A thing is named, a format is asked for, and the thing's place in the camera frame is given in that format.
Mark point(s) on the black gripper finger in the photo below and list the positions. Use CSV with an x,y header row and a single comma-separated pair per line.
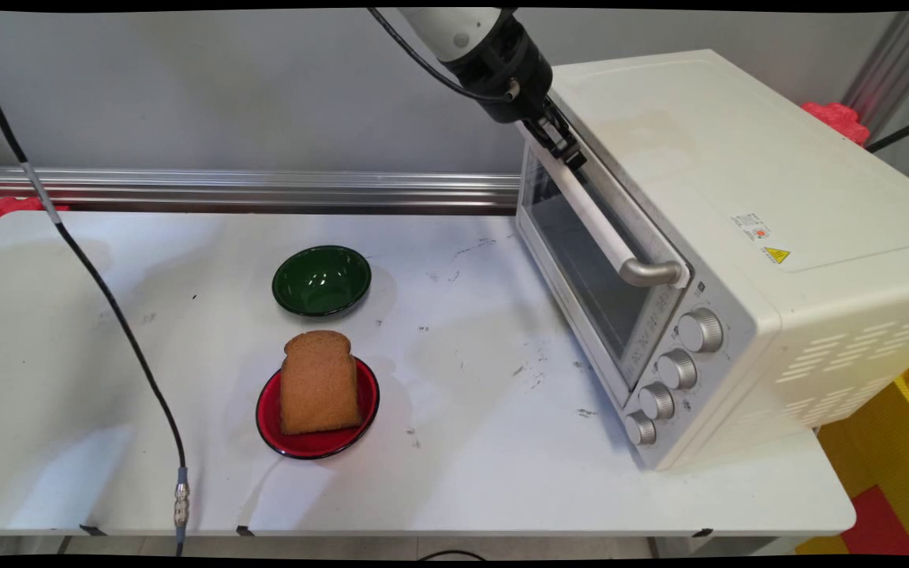
x,y
545,138
569,140

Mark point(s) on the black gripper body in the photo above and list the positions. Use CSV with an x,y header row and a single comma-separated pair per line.
x,y
506,75

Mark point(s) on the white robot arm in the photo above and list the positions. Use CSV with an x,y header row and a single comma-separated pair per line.
x,y
454,28

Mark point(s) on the white toaster oven body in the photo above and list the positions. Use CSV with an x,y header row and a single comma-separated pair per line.
x,y
738,158

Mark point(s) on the silver oven knob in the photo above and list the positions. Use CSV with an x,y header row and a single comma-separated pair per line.
x,y
701,330
641,428
657,401
676,368

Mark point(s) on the dark green bowl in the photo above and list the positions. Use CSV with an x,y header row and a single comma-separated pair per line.
x,y
320,280

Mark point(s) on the brown bread slice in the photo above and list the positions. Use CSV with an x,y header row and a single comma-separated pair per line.
x,y
319,386

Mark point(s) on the red plate with black rim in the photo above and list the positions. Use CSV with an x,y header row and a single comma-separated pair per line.
x,y
320,446

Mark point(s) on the black tape piece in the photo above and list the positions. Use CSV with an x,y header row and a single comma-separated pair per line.
x,y
702,533
245,531
93,530

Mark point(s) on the yellow foam mat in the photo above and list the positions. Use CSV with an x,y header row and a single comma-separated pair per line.
x,y
880,442

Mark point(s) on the red foam mat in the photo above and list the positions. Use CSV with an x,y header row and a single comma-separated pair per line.
x,y
877,525

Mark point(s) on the aluminium rail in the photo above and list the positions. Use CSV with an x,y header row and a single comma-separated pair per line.
x,y
265,189

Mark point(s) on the aluminium frame post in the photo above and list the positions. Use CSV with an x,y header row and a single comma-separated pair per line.
x,y
896,63

